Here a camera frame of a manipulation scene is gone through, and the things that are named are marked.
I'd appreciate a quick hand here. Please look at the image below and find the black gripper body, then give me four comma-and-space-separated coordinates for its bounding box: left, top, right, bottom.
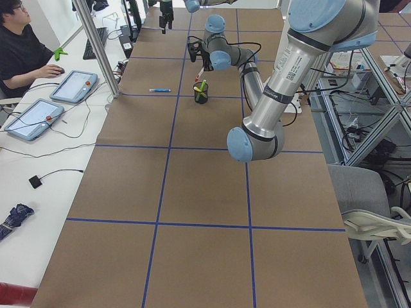
202, 54, 214, 71
159, 1, 173, 34

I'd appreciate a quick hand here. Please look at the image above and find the red white marker pen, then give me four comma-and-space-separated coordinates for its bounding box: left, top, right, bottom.
195, 67, 204, 82

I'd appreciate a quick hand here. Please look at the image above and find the green highlighter pen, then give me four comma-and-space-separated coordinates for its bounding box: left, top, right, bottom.
199, 80, 207, 92

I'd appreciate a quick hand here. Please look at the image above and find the black mesh pen cup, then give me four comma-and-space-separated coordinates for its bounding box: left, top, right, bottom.
193, 82, 208, 104

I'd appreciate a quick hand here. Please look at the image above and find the blue highlighter pen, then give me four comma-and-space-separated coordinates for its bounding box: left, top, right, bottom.
149, 89, 171, 93

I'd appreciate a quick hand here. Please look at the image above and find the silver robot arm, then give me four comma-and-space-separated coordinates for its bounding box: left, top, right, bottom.
202, 0, 380, 162
159, 0, 236, 34

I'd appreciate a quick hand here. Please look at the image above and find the operator hand on mouse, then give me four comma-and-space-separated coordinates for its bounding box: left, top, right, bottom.
39, 64, 65, 78

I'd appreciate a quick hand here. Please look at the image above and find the black keyboard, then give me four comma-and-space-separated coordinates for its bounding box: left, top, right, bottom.
82, 27, 109, 60

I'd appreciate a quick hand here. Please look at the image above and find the green plastic clamp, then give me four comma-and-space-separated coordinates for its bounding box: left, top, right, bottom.
53, 47, 68, 61

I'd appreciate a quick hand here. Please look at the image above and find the far grey teach pendant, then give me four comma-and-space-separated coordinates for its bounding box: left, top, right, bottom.
49, 70, 98, 104

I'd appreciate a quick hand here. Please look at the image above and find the grey teach pendant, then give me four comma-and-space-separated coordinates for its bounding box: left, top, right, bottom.
49, 70, 98, 104
4, 99, 65, 141

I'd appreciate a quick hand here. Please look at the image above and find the seated operator person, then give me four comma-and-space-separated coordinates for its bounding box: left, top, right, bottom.
1, 1, 53, 98

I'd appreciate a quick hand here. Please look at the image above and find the near grey teach pendant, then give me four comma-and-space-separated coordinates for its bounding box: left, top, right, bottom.
4, 99, 65, 141

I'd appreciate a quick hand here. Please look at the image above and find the grey office chair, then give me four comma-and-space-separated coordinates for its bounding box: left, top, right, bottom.
328, 164, 410, 264

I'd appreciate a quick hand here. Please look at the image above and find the small black adapter box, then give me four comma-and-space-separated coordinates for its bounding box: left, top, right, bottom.
28, 175, 42, 189

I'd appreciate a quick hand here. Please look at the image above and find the folded dark blue umbrella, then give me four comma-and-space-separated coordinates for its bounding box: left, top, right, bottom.
1, 203, 35, 241

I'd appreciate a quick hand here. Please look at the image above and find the aluminium frame post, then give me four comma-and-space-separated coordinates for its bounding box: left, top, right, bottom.
73, 0, 120, 98

